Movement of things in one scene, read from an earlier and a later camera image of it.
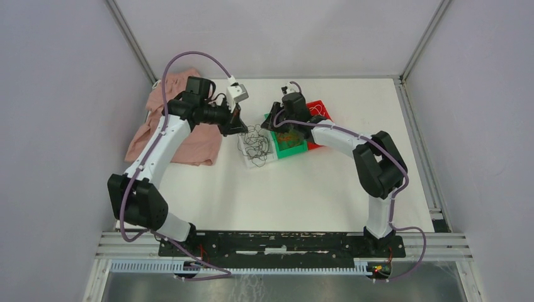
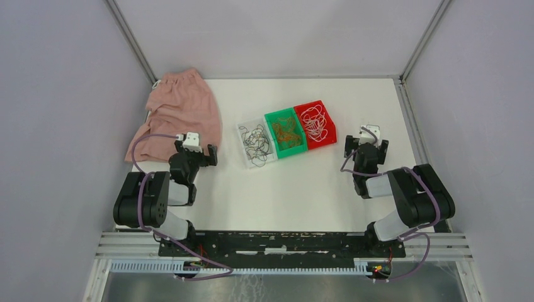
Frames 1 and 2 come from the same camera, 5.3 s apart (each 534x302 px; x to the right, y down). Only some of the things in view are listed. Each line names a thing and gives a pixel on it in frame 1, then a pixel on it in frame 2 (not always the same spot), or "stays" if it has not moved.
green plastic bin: (288, 143) stays
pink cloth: (202, 146) stays
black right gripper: (269, 123) to (351, 143)
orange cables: (291, 138) stays
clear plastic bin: (258, 147) stays
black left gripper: (237, 126) to (205, 160)
